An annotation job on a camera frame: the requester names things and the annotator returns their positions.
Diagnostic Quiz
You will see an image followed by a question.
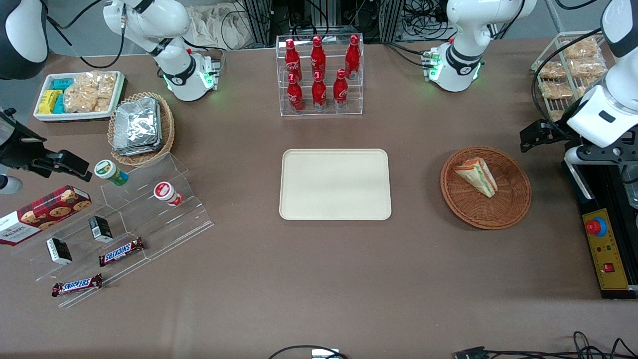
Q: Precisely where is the red cola bottle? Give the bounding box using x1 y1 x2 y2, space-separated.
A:
311 36 326 80
284 39 298 83
312 71 327 111
346 35 360 79
287 73 304 113
333 69 348 109

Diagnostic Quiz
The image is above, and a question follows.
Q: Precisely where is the green lidded snack cup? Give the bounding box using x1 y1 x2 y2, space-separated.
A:
94 160 129 186

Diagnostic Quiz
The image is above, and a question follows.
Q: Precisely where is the black control box yellow panel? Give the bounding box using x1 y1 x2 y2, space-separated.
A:
562 149 638 300

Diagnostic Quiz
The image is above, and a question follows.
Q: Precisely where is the oval light wicker basket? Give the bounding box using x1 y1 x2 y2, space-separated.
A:
108 92 175 167

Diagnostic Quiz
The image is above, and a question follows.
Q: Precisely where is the large clear snack bag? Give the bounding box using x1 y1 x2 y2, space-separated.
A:
63 71 118 113

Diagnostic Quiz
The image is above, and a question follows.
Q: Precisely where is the black cable bundle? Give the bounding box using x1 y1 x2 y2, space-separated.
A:
403 0 455 41

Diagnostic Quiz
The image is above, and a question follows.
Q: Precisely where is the steel pan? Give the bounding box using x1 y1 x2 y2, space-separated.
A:
622 165 638 208

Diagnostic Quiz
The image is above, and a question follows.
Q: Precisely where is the black looped floor cable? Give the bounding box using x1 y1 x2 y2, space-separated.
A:
268 345 349 359

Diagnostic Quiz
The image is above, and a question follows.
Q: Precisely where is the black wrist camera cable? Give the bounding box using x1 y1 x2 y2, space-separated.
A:
530 29 606 141

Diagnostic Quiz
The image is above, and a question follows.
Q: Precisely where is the aluminium frame post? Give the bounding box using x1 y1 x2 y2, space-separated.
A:
243 0 273 46
381 0 405 43

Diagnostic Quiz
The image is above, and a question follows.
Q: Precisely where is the yellow snack pack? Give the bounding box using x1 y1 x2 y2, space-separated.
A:
38 90 63 115

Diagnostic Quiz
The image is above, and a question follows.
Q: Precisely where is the small black box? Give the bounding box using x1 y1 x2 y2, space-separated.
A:
89 215 114 243
46 237 73 265

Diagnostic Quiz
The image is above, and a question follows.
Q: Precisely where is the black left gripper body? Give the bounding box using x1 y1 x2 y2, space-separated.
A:
520 119 567 153

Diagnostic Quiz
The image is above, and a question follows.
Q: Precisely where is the clear acrylic bottle rack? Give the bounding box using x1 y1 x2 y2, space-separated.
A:
276 34 364 117

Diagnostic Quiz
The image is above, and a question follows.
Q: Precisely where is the black base power cable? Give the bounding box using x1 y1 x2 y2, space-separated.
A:
383 42 435 68

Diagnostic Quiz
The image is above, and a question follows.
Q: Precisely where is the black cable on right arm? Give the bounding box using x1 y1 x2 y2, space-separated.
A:
44 0 125 69

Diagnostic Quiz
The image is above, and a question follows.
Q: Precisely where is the Snickers chocolate bar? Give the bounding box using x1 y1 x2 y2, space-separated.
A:
98 237 146 267
51 273 103 298

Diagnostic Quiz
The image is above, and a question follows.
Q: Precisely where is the round brown wicker basket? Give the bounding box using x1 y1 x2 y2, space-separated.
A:
440 146 532 230

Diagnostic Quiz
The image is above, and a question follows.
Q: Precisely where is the white wire rack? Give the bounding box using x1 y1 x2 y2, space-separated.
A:
531 31 615 123

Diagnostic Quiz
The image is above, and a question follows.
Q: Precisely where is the grey metal pole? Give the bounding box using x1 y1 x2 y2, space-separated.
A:
545 0 566 33

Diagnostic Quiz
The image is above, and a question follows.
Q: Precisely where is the white rectangular plastic bin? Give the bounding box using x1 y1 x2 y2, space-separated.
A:
33 71 126 123

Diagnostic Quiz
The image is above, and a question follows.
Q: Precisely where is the red tartan cookie box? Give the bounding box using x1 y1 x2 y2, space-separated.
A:
0 185 92 246

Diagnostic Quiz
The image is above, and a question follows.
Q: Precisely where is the triangle sandwich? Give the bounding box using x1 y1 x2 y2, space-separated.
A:
453 158 498 198

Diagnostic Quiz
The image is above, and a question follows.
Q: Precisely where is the clear acrylic step display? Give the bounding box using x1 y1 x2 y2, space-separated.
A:
10 152 215 309

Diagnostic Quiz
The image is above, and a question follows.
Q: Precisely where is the red lidded snack cup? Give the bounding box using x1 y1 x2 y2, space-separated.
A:
154 181 183 207

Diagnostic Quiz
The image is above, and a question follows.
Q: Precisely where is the black tangled floor cable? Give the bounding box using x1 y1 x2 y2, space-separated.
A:
486 331 638 359

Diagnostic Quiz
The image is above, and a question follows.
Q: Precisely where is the silver foil pack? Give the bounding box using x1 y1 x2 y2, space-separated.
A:
114 97 161 149
112 135 164 157

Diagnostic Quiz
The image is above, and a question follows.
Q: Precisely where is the beige plastic tray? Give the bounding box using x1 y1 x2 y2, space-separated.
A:
279 149 392 221

